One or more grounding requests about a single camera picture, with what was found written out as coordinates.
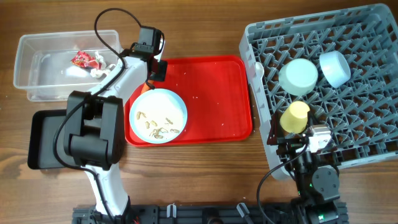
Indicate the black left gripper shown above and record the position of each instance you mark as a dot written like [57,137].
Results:
[161,75]

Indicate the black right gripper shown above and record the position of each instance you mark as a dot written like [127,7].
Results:
[289,142]

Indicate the yellow plastic cup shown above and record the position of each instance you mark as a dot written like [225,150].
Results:
[295,117]

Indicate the orange carrot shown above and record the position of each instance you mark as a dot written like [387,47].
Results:
[148,85]

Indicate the light blue plate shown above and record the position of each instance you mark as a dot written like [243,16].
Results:
[158,104]

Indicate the mint green bowl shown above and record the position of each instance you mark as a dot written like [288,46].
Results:
[298,77]

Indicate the white tissue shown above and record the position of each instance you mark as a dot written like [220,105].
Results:
[104,69]

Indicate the white plastic spoon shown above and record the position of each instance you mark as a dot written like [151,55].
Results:
[259,69]

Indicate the light blue bowl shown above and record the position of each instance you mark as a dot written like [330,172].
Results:
[335,68]

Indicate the red snack wrapper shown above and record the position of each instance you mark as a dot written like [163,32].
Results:
[85,60]

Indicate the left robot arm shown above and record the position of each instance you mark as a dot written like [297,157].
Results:
[93,133]

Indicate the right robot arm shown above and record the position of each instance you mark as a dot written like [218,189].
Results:
[317,182]

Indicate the grey dishwasher rack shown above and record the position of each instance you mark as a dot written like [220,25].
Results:
[361,113]

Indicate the peanut shell pile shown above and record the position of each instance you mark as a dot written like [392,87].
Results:
[161,132]

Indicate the red plastic tray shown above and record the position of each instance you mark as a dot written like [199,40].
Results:
[215,92]

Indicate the clear plastic bin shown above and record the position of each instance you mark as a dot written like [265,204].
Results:
[43,65]

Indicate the black plastic bin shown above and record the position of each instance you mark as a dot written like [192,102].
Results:
[44,126]

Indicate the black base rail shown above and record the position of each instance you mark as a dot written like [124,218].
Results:
[217,214]

